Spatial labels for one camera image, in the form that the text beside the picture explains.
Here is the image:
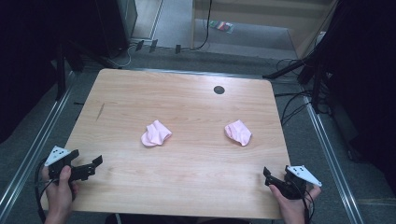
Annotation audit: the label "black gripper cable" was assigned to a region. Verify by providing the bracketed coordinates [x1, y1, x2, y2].
[298, 183, 316, 224]
[34, 158, 58, 224]

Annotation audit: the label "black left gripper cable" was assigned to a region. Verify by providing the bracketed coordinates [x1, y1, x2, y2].
[34, 158, 58, 224]

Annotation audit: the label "black cabinet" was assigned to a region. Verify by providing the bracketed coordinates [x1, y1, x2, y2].
[94, 0, 138, 59]

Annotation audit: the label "metal floor rail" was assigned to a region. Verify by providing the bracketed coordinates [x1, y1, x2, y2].
[0, 71, 76, 216]
[303, 96, 365, 224]

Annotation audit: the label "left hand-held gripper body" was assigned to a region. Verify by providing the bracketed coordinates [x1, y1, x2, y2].
[44, 145, 96, 183]

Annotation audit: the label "pink sock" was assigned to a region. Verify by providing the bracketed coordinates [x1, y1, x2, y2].
[140, 119, 173, 147]
[224, 119, 253, 147]

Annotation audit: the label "dark curtain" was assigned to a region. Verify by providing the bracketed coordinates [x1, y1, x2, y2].
[0, 0, 98, 144]
[323, 0, 396, 195]

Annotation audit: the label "black hanging cable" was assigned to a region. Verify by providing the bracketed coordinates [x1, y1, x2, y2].
[190, 0, 213, 51]

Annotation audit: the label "person's right hand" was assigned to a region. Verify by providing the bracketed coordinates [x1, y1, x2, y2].
[269, 183, 321, 223]

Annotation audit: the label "white floor cable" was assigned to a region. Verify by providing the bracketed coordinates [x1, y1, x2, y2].
[106, 43, 138, 69]

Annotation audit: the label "black metal stand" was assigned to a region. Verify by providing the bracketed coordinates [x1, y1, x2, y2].
[55, 40, 120, 101]
[262, 46, 332, 115]

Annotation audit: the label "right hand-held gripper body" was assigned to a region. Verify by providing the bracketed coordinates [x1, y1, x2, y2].
[264, 165, 323, 201]

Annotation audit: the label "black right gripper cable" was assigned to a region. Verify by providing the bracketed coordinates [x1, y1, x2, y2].
[298, 183, 316, 224]

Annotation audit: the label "light wooden frame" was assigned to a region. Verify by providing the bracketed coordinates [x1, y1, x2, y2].
[190, 0, 339, 60]

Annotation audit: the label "person's dark clothing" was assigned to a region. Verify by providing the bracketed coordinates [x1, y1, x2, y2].
[104, 213, 251, 224]

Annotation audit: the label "colourful striped packet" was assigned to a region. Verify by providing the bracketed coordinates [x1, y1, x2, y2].
[208, 20, 235, 35]

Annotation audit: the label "person's left hand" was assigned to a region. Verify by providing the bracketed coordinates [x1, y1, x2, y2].
[41, 165, 78, 218]

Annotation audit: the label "black floor cables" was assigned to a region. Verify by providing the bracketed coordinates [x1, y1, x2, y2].
[275, 57, 316, 126]

